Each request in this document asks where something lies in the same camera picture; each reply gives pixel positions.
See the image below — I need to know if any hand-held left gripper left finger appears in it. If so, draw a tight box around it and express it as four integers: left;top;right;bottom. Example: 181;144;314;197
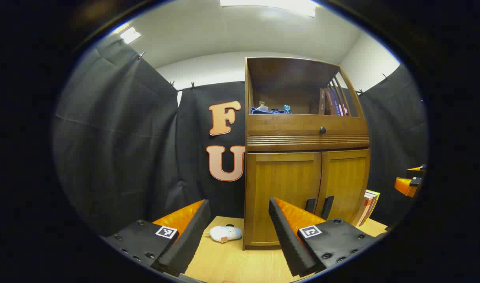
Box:
100;199;211;276

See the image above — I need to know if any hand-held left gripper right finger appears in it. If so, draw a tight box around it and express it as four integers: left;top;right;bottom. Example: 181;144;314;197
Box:
268;197;388;277

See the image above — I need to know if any wooden shoe cabinet door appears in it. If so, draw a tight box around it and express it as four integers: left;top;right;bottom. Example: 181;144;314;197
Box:
314;149;370;226
246;153;322;246

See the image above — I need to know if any wooden double-door shoe cabinet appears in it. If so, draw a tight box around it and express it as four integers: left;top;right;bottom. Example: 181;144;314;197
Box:
243;57;371;251

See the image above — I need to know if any wooden cabinet drawer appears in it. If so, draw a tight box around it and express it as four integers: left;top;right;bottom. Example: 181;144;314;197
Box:
247;114;369;137

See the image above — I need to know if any thick yellow book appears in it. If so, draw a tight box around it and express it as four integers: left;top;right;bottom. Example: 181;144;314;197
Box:
365;189;381;221

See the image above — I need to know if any white plush toy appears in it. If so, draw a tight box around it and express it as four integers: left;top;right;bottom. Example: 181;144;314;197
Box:
204;225;243;243

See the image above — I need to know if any thick brown book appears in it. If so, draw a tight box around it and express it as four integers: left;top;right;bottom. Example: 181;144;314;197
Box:
360;191;377;224

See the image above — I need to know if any thick white book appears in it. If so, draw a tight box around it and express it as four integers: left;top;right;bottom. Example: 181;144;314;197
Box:
352;192;372;227

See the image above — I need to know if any slim blue book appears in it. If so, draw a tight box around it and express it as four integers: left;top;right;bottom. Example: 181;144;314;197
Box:
330;89;342;116

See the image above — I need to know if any slim reddish brown book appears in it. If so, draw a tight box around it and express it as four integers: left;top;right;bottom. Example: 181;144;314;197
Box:
325;88;336;116

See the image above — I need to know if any black backdrop cloth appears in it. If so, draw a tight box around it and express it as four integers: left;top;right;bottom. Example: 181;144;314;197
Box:
53;33;428;236

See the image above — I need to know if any blue cloth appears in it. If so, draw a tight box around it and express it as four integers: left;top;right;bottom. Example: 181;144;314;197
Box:
251;107;292;115

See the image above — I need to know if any ceiling light panel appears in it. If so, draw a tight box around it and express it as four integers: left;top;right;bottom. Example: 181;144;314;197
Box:
120;27;142;44
220;0;317;17

